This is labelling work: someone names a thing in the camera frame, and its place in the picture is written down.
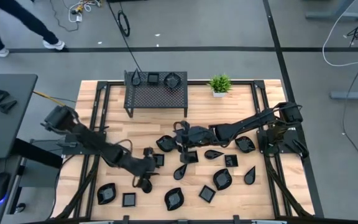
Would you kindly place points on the green plant white pot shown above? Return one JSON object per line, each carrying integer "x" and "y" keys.
{"x": 220, "y": 85}

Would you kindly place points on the black crumpled object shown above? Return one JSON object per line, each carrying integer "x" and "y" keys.
{"x": 5, "y": 104}

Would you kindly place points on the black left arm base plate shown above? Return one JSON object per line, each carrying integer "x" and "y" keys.
{"x": 73, "y": 151}

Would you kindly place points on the crumpled black cloth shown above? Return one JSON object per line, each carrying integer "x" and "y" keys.
{"x": 106, "y": 193}

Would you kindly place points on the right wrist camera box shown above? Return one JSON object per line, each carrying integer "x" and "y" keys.
{"x": 184, "y": 154}

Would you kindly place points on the black mesh shelf riser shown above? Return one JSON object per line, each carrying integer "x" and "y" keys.
{"x": 157, "y": 99}

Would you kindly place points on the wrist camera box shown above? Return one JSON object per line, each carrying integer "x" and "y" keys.
{"x": 147, "y": 186}
{"x": 184, "y": 154}

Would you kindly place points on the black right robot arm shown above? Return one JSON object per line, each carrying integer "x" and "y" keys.
{"x": 244, "y": 125}

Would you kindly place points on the grey table foot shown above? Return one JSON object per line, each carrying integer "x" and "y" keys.
{"x": 353, "y": 95}
{"x": 334, "y": 15}

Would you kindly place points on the dark grey desk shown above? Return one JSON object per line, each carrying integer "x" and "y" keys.
{"x": 11, "y": 130}

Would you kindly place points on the person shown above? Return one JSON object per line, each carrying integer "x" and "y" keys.
{"x": 26, "y": 18}

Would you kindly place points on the white power strip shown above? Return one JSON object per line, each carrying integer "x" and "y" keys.
{"x": 78, "y": 18}

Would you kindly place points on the black aluminium table frame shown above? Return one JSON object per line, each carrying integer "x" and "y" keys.
{"x": 102, "y": 85}

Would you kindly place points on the black teardrop mini plate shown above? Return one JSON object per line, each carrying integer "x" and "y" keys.
{"x": 135, "y": 80}
{"x": 211, "y": 154}
{"x": 249, "y": 178}
{"x": 179, "y": 173}

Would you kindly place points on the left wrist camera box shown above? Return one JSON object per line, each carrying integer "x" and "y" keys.
{"x": 147, "y": 186}

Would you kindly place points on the black leaf mini plate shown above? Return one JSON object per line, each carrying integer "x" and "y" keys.
{"x": 174, "y": 199}
{"x": 222, "y": 179}
{"x": 166, "y": 143}
{"x": 245, "y": 144}
{"x": 172, "y": 81}

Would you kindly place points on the black caster wheel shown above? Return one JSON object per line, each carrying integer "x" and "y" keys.
{"x": 20, "y": 208}

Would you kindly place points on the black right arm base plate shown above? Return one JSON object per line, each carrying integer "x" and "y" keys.
{"x": 261, "y": 146}

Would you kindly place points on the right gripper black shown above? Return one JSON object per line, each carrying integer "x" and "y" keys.
{"x": 197, "y": 137}

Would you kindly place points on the black square mini plate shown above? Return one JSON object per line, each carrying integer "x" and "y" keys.
{"x": 129, "y": 199}
{"x": 161, "y": 160}
{"x": 153, "y": 78}
{"x": 231, "y": 160}
{"x": 207, "y": 193}
{"x": 193, "y": 157}

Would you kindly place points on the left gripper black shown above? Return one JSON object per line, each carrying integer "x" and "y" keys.
{"x": 146, "y": 166}

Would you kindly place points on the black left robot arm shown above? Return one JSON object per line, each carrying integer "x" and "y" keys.
{"x": 95, "y": 141}

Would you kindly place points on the black desk foot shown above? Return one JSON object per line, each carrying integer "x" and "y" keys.
{"x": 36, "y": 152}

